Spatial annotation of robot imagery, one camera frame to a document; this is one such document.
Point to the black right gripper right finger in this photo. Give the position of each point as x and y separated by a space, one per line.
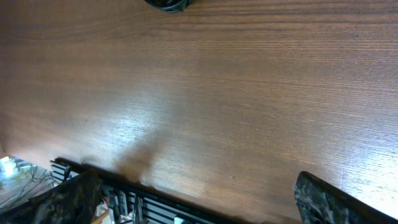
319 202

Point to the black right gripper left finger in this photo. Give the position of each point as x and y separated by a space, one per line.
74 201

